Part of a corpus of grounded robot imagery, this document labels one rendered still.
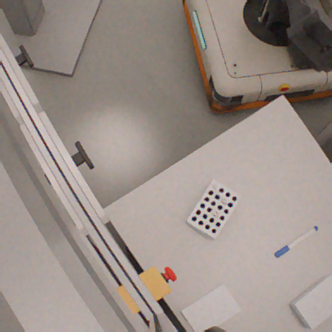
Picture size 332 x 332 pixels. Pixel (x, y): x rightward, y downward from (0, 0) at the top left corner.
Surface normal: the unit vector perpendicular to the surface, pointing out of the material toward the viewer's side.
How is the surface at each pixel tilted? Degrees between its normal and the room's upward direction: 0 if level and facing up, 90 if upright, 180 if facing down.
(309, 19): 54
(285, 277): 0
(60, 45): 3
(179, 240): 0
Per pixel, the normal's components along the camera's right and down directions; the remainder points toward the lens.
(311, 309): 0.04, -0.25
